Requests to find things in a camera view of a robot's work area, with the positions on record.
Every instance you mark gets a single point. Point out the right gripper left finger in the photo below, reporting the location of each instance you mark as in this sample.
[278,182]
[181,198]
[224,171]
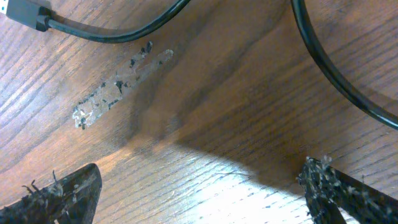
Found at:
[71,199]

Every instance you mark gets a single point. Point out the tape residue patch on table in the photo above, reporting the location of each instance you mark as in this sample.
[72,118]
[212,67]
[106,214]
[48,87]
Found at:
[112,90]

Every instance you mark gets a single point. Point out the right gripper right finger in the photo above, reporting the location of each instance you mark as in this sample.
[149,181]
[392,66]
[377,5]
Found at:
[327,191]

